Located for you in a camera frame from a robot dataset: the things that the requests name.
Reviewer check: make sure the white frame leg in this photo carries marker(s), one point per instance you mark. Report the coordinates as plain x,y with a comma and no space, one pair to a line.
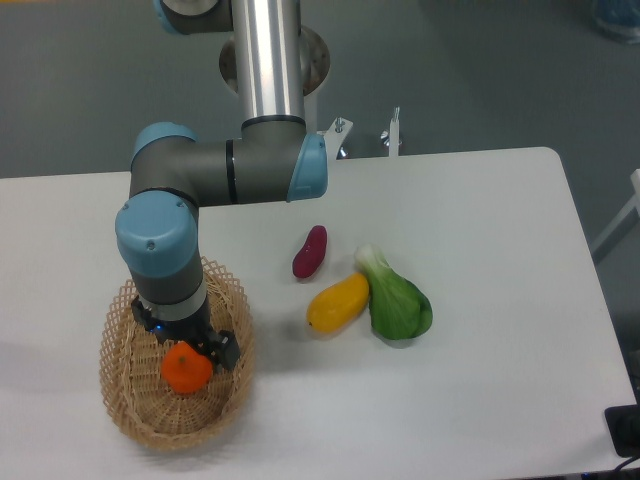
621,224

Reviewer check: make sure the woven wicker basket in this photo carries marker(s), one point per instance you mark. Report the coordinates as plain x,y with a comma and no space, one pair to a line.
142,404

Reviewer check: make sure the round metal robot base plate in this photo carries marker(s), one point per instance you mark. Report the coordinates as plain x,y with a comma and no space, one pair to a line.
314,57

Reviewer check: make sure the green bok choy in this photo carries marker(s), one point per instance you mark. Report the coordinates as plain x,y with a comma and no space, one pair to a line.
399,310

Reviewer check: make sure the black device with cable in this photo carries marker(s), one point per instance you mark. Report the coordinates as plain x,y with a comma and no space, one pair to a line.
623,426

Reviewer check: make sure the orange fruit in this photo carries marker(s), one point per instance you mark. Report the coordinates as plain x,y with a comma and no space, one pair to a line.
185,370

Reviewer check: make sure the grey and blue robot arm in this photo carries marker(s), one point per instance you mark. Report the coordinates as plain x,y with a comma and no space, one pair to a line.
174,175

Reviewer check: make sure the white bracket with bolt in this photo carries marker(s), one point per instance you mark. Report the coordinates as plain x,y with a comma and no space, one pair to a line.
335,138

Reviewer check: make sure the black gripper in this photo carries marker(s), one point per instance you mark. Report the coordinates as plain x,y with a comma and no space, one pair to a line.
221,348

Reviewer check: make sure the purple sweet potato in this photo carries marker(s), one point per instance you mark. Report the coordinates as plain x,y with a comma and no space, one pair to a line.
311,255

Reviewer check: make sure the white clamp with screw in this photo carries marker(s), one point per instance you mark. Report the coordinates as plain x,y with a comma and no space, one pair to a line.
391,138

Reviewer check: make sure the yellow mango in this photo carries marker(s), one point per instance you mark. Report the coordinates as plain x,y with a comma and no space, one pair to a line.
339,304

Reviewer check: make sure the blue object in corner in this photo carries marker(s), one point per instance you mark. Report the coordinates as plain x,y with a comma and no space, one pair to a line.
617,19

